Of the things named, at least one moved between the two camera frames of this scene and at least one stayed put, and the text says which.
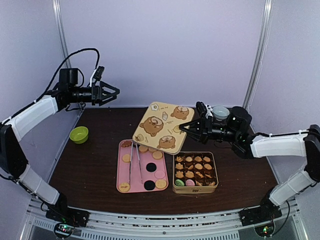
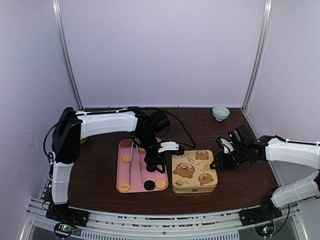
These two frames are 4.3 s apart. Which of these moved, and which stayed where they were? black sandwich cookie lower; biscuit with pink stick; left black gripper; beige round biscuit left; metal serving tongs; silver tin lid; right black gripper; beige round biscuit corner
Moved: left black gripper; right black gripper; silver tin lid
Stayed: beige round biscuit corner; black sandwich cookie lower; beige round biscuit left; metal serving tongs; biscuit with pink stick
